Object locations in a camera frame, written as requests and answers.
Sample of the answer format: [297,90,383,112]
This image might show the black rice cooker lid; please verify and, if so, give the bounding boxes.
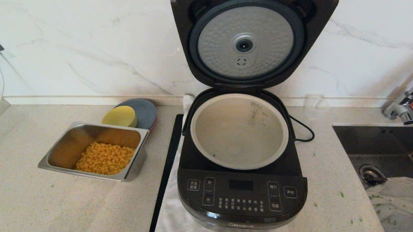
[171,0,343,93]

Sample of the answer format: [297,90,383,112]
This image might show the grey inner cooking pot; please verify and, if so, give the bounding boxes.
[189,91,291,173]

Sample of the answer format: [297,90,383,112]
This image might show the small yellow bowl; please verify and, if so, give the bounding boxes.
[101,105,138,129]

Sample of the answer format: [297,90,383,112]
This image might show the black rice cooker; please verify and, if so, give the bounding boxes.
[174,85,310,232]

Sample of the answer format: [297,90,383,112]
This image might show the white towel under cooker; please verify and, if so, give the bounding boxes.
[147,91,290,232]

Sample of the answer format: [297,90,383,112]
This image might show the grey-blue round plate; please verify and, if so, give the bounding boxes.
[114,97,158,131]

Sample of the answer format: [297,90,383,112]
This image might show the long black flat strip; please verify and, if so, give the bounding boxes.
[143,114,188,232]

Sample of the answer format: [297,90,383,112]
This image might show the clear glass cup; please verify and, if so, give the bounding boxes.
[304,94,331,120]

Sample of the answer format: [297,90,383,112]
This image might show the yellow corn kernels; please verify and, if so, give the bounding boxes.
[74,140,137,176]

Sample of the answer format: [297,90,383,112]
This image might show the rectangular stainless steel tray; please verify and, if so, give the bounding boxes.
[36,119,151,185]

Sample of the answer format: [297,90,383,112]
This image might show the stainless steel sink basin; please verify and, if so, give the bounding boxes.
[332,123,413,198]

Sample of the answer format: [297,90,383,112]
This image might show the round metal sink drain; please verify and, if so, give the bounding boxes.
[359,164,388,187]

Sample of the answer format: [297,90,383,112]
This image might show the chrome kitchen faucet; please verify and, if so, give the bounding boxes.
[379,75,413,126]

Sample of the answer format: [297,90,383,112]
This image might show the crumpled white dish cloth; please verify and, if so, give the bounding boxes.
[365,176,413,232]

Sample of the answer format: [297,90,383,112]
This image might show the black power cable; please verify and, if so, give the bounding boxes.
[290,114,315,143]

